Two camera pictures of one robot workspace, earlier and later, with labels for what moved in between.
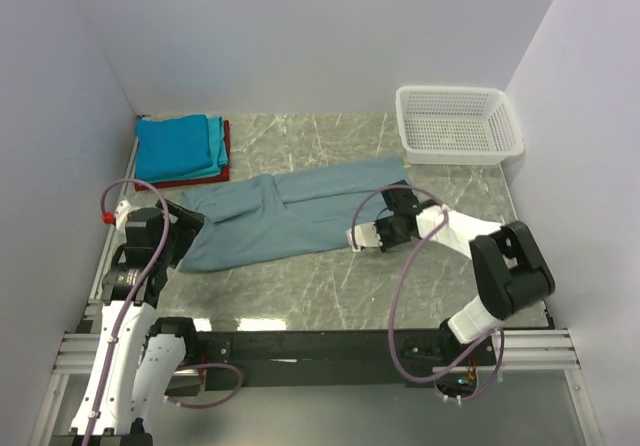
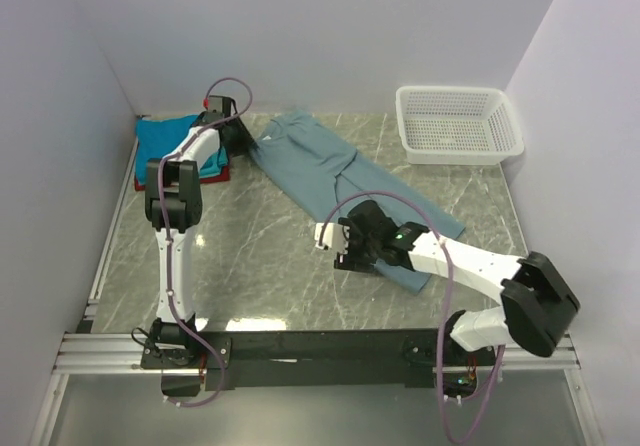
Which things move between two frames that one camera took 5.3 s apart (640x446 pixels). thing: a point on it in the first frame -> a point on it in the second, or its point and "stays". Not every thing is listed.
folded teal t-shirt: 217,148 stays
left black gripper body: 181,236 -> 241,139
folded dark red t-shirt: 224,174 stays
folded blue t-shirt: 171,147 stays
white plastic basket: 457,125 stays
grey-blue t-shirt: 287,213 -> 386,223
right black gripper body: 389,232 -> 362,252
